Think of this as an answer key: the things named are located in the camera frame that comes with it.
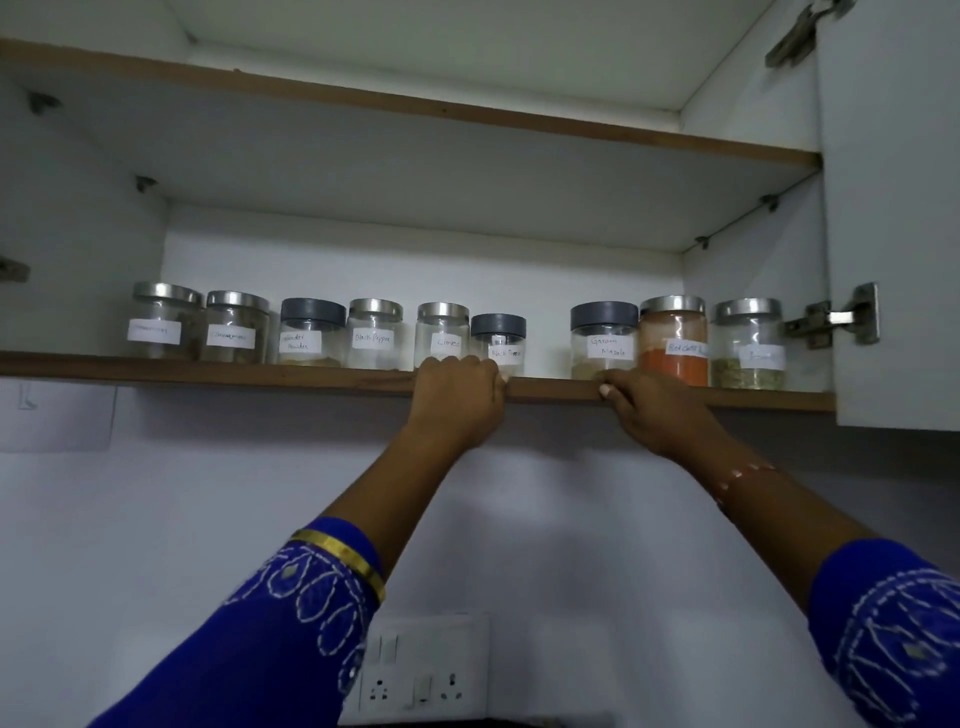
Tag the person's left hand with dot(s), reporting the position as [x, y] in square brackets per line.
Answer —
[457, 405]

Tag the person's right hand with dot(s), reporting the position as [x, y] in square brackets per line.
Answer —
[660, 420]

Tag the red chilli powder jar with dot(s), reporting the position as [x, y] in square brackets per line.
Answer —
[673, 345]

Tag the cloves jar silver lid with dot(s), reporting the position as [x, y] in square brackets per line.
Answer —
[442, 322]

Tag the black pepper jar grey lid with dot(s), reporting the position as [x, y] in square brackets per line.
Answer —
[499, 330]

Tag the garam masala jar grey lid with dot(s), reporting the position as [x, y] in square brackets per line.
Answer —
[604, 330]

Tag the green fennel jar silver lid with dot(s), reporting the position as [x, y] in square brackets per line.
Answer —
[748, 337]

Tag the coriander powder jar grey lid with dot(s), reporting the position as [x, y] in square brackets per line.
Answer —
[311, 330]

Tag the brown wooden wall cabinet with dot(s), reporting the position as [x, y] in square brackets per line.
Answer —
[450, 225]

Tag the brown wooden cabinet door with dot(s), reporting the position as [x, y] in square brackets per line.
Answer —
[892, 187]

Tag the person's left forearm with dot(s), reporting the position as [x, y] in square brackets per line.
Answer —
[397, 495]

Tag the person's right forearm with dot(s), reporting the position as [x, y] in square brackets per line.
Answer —
[787, 525]

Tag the metal cabinet door hinge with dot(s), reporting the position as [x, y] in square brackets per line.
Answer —
[832, 319]
[802, 30]
[13, 270]

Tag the gold bangle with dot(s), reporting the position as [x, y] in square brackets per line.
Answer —
[341, 559]

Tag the white shelf with wooden edge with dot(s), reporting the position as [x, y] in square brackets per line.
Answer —
[412, 165]

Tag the white wall socket plate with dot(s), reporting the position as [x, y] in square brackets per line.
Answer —
[424, 667]

